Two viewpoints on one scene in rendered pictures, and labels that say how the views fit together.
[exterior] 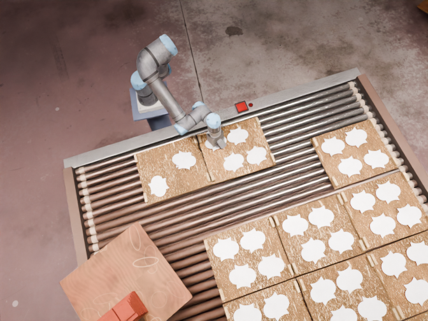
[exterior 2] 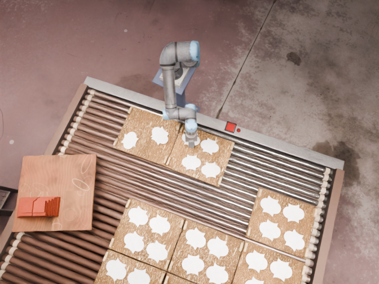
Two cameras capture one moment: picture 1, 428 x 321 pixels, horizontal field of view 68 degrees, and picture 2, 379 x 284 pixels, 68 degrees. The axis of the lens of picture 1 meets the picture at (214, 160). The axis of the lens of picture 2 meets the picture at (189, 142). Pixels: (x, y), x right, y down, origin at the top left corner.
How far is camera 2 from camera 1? 0.48 m
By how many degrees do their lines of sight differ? 11
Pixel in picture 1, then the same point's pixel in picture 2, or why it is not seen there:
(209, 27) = (277, 41)
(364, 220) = (246, 274)
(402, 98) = not seen: outside the picture
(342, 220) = (231, 261)
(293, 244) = (183, 249)
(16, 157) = (76, 46)
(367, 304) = not seen: outside the picture
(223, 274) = (123, 231)
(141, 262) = (78, 182)
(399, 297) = not seen: outside the picture
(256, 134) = (223, 155)
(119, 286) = (53, 187)
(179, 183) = (144, 148)
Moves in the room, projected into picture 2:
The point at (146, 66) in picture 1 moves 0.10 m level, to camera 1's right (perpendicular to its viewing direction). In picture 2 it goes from (167, 57) to (181, 64)
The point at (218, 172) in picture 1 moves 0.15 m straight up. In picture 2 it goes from (175, 161) to (174, 156)
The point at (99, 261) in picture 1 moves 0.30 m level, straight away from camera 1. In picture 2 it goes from (54, 162) to (30, 131)
